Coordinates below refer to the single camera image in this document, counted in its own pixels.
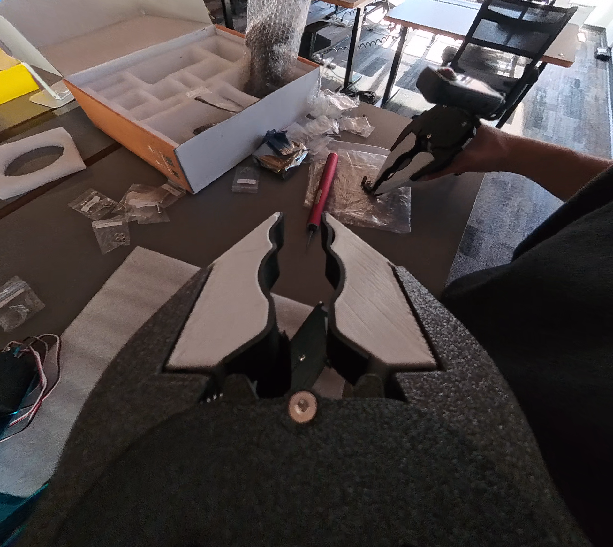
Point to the wood-edged background desk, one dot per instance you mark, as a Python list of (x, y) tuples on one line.
[(431, 12)]

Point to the bubble wrap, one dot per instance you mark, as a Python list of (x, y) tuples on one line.
[(275, 39)]

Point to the black office chair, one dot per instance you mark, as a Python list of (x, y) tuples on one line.
[(507, 48)]

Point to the white and orange cardboard box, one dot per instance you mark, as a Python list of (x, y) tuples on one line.
[(143, 91)]

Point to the dark foil bag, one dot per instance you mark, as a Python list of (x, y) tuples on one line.
[(282, 159)]

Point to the person's right forearm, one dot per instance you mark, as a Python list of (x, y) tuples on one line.
[(550, 163)]

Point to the thin metal tool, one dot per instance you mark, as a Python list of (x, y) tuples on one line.
[(218, 102)]

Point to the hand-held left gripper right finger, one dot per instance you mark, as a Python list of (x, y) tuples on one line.
[(383, 317)]

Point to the blue toy robot arm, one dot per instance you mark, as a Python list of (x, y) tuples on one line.
[(309, 341)]

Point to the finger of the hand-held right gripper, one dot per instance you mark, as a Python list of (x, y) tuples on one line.
[(407, 169), (404, 142)]

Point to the person's right hand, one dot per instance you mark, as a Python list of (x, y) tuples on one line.
[(483, 154)]

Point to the white foam sheet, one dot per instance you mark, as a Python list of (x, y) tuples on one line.
[(119, 317)]

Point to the yellow plastic bin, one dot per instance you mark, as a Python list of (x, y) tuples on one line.
[(14, 82)]

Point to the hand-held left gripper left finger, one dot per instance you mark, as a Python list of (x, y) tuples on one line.
[(225, 312)]

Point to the dark red screwdriver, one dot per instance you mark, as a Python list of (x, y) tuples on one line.
[(323, 187)]

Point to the white foam insert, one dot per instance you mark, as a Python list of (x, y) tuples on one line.
[(28, 178)]

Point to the pile of clear plastic bags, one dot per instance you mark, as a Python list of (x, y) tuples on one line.
[(354, 206)]

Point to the small black standoffs and screws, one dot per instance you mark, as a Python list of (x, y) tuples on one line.
[(368, 185)]

